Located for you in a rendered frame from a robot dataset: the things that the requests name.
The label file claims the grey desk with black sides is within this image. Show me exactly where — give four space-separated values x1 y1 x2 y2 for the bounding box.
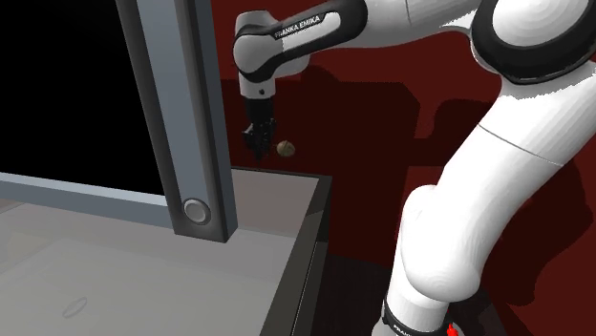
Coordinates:
0 166 333 336

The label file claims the dark robot stand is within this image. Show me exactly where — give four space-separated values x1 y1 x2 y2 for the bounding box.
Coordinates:
312 253 510 336

